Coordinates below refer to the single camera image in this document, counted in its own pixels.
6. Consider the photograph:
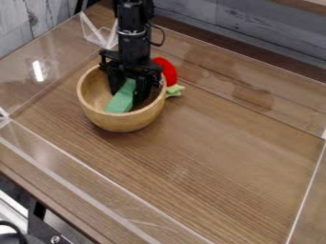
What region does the brown wooden bowl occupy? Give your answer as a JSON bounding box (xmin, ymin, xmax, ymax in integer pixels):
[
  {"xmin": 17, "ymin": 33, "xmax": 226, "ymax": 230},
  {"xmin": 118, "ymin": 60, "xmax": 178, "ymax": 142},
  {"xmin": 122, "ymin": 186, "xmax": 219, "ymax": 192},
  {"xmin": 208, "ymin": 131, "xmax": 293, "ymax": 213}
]
[{"xmin": 76, "ymin": 65, "xmax": 167, "ymax": 132}]

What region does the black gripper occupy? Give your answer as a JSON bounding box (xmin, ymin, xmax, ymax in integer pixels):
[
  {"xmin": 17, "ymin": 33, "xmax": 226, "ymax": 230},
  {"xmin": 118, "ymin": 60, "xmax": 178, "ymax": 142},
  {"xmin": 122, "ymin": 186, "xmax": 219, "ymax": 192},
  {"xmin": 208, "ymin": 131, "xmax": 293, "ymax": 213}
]
[{"xmin": 99, "ymin": 30, "xmax": 163, "ymax": 106}]

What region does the clear acrylic corner bracket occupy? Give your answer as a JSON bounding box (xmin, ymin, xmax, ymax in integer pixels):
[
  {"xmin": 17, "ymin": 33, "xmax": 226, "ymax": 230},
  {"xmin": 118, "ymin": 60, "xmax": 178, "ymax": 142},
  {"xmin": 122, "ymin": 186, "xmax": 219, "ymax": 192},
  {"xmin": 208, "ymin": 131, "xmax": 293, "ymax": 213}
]
[{"xmin": 79, "ymin": 12, "xmax": 119, "ymax": 51}]

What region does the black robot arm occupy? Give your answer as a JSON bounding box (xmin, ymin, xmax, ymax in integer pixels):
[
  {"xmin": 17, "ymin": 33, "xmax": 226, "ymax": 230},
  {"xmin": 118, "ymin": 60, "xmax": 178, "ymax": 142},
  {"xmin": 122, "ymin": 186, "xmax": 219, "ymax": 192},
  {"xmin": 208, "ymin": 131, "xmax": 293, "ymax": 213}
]
[{"xmin": 99, "ymin": 0, "xmax": 166, "ymax": 105}]

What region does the green rectangular block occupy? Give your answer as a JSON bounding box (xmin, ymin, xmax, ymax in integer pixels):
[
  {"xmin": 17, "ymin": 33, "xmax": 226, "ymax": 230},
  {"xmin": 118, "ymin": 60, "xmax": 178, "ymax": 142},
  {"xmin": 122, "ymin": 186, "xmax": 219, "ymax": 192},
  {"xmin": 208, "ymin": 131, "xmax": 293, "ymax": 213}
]
[{"xmin": 103, "ymin": 78, "xmax": 136, "ymax": 113}]

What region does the red plush strawberry toy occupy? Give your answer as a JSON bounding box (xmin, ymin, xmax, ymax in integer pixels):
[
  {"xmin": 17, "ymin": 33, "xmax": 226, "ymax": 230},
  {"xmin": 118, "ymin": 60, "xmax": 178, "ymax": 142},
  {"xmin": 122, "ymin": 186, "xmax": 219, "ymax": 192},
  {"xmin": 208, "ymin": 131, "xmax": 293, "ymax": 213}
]
[{"xmin": 152, "ymin": 57, "xmax": 184, "ymax": 97}]

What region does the black cable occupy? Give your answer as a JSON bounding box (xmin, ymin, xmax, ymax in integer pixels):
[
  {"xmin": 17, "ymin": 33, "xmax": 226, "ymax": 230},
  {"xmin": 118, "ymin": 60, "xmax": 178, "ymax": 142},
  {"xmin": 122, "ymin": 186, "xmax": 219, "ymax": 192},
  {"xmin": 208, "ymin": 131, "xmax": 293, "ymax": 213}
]
[{"xmin": 0, "ymin": 220, "xmax": 29, "ymax": 244}]

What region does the black metal table frame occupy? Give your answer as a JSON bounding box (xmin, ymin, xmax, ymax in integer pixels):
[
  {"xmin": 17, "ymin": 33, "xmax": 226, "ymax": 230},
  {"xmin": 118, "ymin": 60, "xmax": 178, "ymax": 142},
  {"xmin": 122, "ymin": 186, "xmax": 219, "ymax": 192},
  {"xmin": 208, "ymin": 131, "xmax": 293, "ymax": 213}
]
[{"xmin": 27, "ymin": 201, "xmax": 73, "ymax": 244}]

